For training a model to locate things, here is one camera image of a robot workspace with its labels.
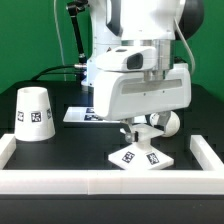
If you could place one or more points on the white lamp bulb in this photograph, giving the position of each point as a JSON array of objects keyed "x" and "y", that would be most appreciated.
[{"x": 172, "y": 126}]

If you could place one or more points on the white marker sheet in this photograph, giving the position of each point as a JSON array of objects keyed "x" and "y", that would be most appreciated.
[{"x": 87, "y": 115}]

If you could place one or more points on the white lamp shade cone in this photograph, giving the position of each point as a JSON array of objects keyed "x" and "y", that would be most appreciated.
[{"x": 33, "y": 119}]

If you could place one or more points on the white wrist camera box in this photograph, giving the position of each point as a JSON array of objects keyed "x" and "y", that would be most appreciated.
[{"x": 128, "y": 58}]

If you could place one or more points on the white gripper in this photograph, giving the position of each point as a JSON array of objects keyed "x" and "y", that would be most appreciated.
[{"x": 122, "y": 96}]

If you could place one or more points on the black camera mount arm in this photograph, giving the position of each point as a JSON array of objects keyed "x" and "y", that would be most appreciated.
[{"x": 74, "y": 8}]

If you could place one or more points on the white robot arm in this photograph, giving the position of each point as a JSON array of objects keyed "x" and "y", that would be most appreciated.
[{"x": 156, "y": 23}]

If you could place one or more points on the white U-shaped fence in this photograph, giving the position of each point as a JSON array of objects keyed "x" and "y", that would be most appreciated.
[{"x": 208, "y": 180}]

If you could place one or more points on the white lamp base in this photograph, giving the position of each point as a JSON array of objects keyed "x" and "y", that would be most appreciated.
[{"x": 141, "y": 155}]

